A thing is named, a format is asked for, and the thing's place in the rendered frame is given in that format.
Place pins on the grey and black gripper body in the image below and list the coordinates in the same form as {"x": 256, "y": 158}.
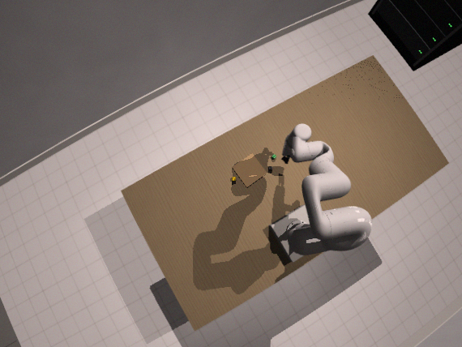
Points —
{"x": 286, "y": 150}

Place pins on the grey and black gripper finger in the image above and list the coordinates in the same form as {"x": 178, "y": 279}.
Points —
{"x": 286, "y": 160}

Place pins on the tan square mat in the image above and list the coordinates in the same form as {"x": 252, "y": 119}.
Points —
{"x": 249, "y": 170}

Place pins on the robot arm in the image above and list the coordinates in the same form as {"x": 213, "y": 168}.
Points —
{"x": 343, "y": 228}

